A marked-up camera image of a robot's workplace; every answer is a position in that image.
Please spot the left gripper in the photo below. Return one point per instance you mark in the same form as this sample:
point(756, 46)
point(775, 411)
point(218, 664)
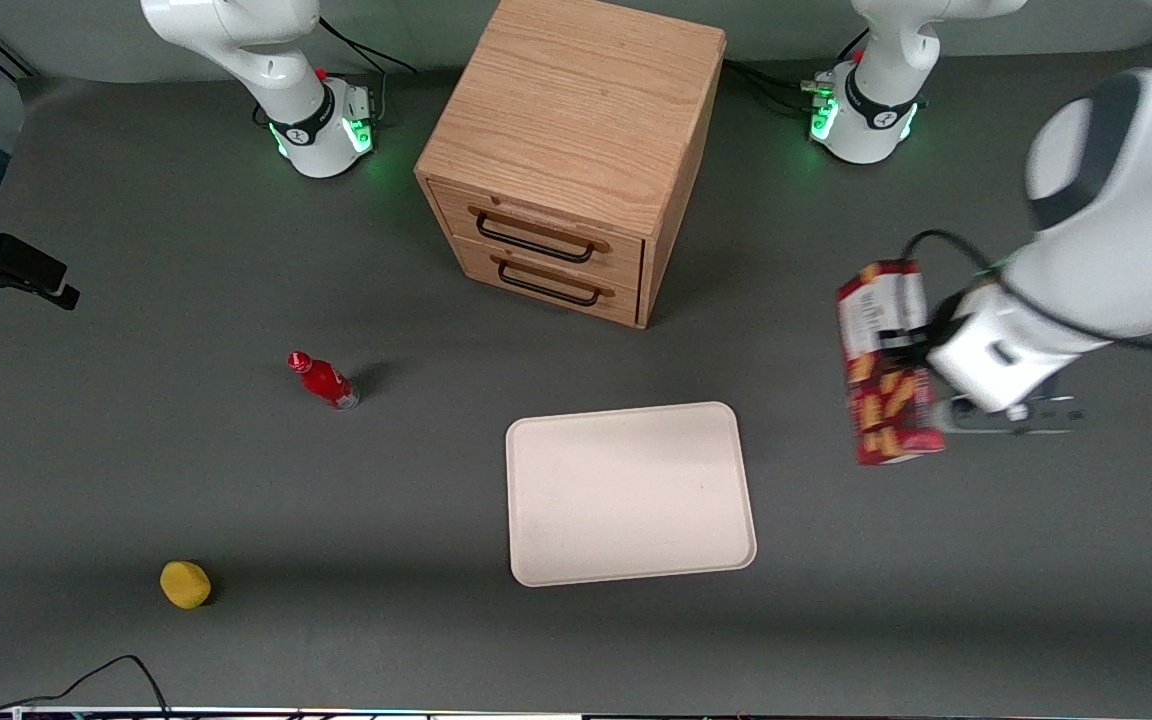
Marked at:
point(942, 313)

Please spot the red cookie box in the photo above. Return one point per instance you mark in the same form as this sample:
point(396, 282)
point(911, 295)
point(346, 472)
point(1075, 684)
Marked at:
point(891, 395)

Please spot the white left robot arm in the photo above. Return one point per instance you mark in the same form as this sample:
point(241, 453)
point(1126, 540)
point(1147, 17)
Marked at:
point(1116, 180)

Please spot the cream rectangular tray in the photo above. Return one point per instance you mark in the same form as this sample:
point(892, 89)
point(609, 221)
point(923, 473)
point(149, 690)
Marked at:
point(629, 493)

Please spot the wooden two-drawer cabinet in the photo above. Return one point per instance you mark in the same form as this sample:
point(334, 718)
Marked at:
point(576, 150)

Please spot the small red bottle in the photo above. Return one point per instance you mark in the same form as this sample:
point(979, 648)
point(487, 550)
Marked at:
point(326, 381)

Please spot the yellow lemon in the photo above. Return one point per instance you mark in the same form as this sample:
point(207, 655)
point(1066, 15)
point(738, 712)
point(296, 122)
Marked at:
point(185, 584)

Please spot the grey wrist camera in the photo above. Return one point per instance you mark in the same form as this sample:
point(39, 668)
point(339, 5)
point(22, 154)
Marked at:
point(1011, 415)

